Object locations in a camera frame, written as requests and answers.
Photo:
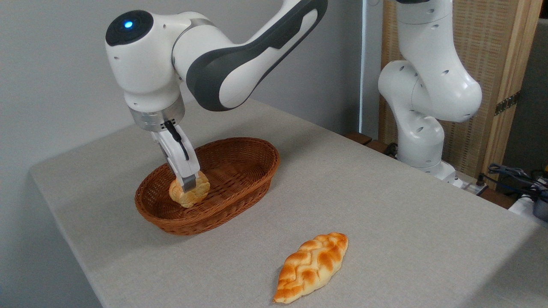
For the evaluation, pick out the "round muffin bread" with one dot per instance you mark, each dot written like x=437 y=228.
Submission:
x=192 y=197

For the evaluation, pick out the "braided bread loaf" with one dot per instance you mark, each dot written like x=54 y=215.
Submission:
x=310 y=267

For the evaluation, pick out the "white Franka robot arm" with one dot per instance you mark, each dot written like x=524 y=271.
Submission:
x=141 y=64

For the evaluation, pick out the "white vertical post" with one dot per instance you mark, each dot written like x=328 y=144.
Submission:
x=369 y=64

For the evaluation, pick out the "metal screen hinge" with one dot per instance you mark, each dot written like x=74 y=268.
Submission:
x=507 y=103

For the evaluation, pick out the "grey tablecloth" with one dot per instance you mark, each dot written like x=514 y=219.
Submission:
x=385 y=222

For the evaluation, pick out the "brown wicker oval basket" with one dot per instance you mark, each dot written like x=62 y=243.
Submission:
x=239 y=179

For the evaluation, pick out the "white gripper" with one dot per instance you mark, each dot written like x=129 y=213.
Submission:
x=177 y=156

